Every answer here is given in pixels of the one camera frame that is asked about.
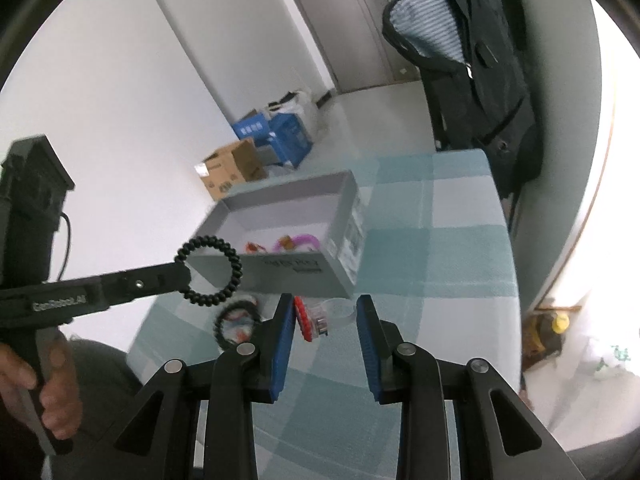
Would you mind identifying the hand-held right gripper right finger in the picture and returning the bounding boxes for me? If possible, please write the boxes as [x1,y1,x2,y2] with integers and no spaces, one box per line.
[356,294,586,480]

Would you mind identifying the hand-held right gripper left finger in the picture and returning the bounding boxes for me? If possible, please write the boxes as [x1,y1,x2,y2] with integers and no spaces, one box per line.
[114,294,296,480]

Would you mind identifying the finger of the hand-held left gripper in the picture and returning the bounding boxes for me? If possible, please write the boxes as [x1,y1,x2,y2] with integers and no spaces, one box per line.
[99,261,194,309]

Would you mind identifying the grey cardboard box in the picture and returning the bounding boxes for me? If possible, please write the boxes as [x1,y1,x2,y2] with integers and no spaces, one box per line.
[191,170,369,301]

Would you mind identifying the black spiral hair tie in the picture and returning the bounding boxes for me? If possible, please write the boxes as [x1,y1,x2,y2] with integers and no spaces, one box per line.
[174,236,244,307]

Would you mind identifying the person's left hand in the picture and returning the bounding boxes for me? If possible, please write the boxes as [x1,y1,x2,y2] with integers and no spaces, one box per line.
[0,332,84,444]

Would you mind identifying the red beaded accessory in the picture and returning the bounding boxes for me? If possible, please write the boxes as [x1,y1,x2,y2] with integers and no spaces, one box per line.
[292,296,332,344]

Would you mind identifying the teal checked tablecloth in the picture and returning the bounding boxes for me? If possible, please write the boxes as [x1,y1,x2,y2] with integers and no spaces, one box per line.
[127,149,523,480]

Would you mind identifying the person's grey trousers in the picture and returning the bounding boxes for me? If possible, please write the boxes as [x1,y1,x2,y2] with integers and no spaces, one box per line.
[49,337,147,480]

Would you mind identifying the brown cardboard box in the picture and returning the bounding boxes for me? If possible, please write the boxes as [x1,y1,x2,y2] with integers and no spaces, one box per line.
[194,138,269,204]

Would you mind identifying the yellow object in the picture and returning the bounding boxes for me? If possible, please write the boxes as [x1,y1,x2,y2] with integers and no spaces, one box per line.
[524,309,572,362]

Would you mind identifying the blue box with white print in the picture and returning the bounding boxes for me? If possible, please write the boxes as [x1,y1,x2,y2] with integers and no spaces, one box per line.
[232,112,274,142]

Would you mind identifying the large blue box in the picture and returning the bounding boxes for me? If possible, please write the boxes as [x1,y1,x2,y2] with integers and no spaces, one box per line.
[264,112,314,169]

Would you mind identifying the white plastic bags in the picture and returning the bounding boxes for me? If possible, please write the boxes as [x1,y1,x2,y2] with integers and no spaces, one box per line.
[266,89,322,137]

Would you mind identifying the black hanging backpack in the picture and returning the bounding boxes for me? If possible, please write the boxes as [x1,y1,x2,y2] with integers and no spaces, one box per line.
[381,0,544,202]

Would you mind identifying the grey door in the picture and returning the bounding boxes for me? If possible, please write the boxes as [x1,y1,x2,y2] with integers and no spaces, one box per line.
[276,0,397,95]

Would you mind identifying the striped shirt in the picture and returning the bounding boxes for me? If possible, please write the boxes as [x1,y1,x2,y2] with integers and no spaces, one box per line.
[391,0,464,64]

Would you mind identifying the black cable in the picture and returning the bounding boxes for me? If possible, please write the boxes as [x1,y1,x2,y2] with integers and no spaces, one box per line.
[56,211,74,282]

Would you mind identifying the clear plastic bracelet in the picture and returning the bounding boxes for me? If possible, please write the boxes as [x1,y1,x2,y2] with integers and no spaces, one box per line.
[320,297,359,329]

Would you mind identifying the black beaded bracelet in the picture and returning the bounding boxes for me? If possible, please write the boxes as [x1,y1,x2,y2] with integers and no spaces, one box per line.
[214,297,262,352]

